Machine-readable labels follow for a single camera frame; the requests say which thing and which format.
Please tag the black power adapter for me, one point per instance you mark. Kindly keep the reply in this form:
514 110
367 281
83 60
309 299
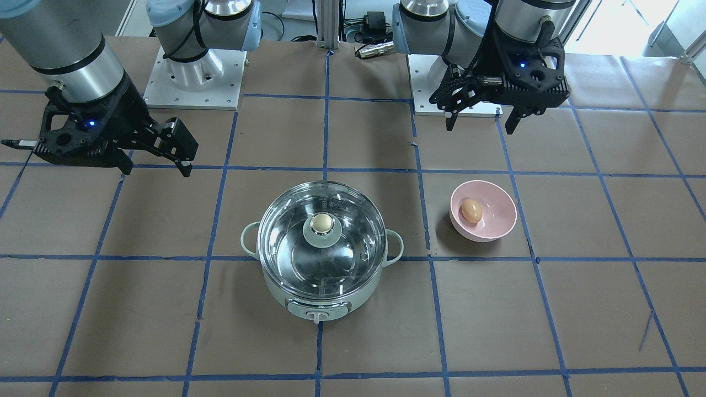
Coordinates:
375 21

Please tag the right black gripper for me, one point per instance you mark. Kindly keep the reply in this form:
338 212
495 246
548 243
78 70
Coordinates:
126 113

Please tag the pink bowl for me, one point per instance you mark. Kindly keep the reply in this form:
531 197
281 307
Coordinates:
499 211

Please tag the silver cable connector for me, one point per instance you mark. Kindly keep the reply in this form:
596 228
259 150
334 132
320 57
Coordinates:
368 51

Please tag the aluminium frame post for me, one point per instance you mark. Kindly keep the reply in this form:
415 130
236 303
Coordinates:
328 18

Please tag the glass pot lid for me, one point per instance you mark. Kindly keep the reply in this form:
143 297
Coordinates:
321 241

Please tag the brown egg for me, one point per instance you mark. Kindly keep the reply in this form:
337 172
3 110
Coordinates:
472 210

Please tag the pale green electric pot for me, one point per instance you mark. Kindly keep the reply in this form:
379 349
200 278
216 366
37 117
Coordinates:
328 310

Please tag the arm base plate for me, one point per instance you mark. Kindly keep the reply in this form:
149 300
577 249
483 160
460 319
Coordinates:
425 75
211 83

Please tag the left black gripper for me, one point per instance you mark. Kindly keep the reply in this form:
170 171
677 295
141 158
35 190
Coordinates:
487 60

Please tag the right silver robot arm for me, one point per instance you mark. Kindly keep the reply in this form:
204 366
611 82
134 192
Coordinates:
61 42

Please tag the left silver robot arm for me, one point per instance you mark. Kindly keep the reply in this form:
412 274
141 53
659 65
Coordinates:
456 30

